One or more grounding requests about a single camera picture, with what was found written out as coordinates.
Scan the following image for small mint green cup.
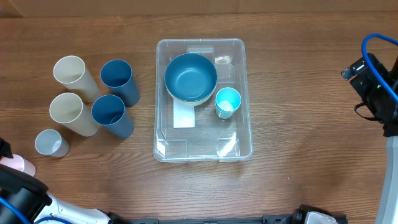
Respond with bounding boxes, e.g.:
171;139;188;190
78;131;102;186
215;107;234;119

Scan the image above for right blue cable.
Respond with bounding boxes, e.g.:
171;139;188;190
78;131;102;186
361;32;398;105

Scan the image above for small grey cup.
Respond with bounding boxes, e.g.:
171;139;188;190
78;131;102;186
34;129;70;157

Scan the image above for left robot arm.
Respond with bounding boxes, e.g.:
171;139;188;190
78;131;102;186
1;164;129;224

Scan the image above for blue cable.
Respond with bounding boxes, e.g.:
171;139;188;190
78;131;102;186
361;32;398;105
0;196;74;224

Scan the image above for tall cream cup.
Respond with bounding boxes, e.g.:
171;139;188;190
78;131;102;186
53;55;100;103
49;93;99;137

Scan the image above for small pink cup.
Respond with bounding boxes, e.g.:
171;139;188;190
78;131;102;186
1;154;36;177

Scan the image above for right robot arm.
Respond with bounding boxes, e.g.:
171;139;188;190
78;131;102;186
348;53;397;224

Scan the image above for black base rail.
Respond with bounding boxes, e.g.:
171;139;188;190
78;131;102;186
124;203;349;224

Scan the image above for white label in bin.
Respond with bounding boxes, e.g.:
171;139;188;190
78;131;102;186
173;99;195;128

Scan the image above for left blue cable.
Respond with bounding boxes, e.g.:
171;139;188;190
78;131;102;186
0;196;74;224

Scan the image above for small light blue cup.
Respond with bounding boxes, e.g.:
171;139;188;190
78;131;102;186
215;87;242;113

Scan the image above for tall blue cup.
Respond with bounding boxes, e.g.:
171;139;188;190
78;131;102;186
100;59;140;107
91;95;134;139

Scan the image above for clear plastic storage bin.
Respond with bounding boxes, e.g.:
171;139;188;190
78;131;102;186
154;39;254;162

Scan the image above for dark blue bowl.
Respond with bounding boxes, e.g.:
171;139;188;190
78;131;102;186
164;53;218;103

